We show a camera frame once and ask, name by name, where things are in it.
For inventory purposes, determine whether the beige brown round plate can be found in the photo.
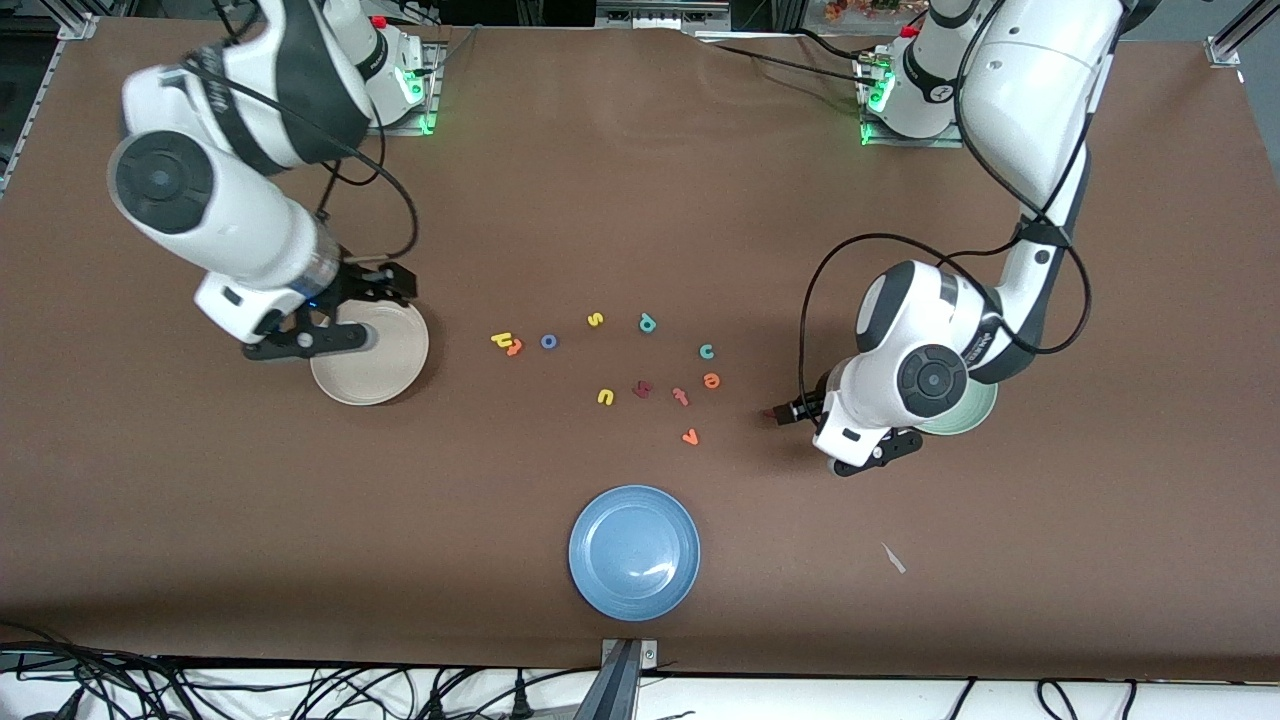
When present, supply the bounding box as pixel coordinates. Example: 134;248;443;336
309;300;431;407

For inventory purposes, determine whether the pale green round plate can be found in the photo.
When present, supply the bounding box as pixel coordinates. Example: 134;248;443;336
915;378;1000;437

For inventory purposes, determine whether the blue round plate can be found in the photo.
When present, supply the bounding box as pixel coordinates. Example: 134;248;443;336
568;485;702;622

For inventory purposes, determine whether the brown table cover mat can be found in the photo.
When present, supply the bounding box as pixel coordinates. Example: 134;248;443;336
0;18;1280;683

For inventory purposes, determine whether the grey power strip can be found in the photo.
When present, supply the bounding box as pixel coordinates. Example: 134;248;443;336
585;3;733;31

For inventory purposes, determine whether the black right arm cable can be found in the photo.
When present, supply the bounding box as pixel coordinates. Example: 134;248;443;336
180;45;421;263

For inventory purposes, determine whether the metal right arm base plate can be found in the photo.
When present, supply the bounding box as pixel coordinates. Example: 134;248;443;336
360;40;446;137

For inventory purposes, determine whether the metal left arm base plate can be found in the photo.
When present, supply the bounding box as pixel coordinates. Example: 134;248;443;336
853;50;967;150

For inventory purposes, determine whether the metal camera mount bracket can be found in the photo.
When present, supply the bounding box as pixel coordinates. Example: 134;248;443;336
575;638;660;720

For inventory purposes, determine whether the black cable on table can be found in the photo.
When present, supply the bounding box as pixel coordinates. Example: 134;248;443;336
700;28;881;91

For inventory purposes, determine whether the aluminium frame rail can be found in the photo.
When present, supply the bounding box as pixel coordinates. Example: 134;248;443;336
0;10;101;196

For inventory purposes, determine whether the aluminium frame post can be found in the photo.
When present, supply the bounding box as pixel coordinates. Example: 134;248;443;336
1205;0;1263;68

